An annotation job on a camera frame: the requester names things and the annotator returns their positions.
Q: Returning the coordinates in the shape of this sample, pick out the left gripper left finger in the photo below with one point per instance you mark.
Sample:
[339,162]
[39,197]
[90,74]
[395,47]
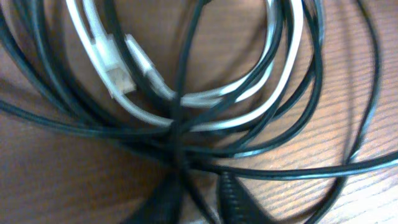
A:
[163,206]

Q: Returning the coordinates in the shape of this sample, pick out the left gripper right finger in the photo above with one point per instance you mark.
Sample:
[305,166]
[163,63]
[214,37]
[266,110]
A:
[236,205]

